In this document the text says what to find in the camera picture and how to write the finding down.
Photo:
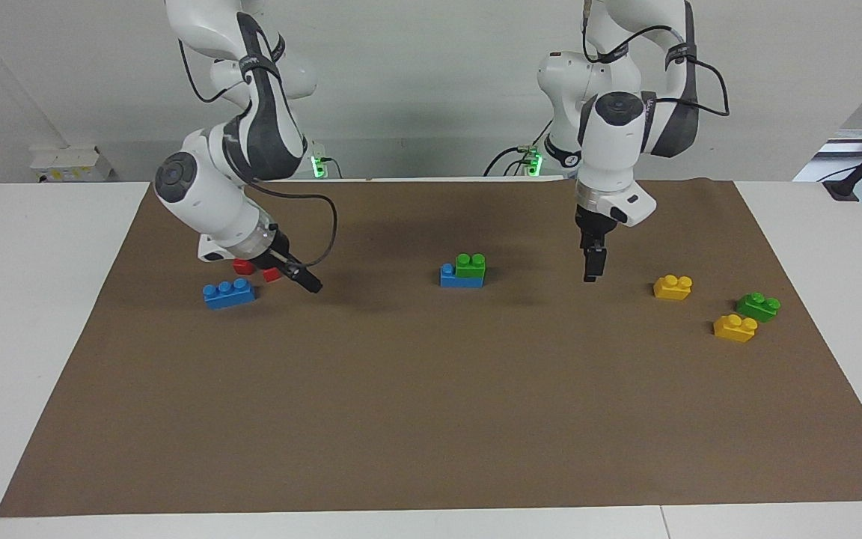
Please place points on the green toy brick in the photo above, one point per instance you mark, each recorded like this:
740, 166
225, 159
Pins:
471, 266
758, 307

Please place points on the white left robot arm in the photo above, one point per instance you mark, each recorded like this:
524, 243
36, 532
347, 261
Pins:
610, 150

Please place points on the red toy brick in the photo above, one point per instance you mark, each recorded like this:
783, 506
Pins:
272, 275
243, 266

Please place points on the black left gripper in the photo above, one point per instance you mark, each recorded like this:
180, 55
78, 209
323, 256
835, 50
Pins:
594, 228

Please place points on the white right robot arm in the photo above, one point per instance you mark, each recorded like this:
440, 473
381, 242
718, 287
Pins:
214, 202

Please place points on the yellow toy brick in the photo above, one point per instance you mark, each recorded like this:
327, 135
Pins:
735, 328
673, 287

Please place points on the blue toy brick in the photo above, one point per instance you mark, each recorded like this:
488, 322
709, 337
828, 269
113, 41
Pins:
449, 278
229, 294

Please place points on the brown table mat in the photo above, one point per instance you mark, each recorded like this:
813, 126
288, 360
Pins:
431, 389

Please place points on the white power strip box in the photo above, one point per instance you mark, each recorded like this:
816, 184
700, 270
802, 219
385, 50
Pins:
68, 165

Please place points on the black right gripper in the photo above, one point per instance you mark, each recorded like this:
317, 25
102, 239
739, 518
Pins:
275, 253

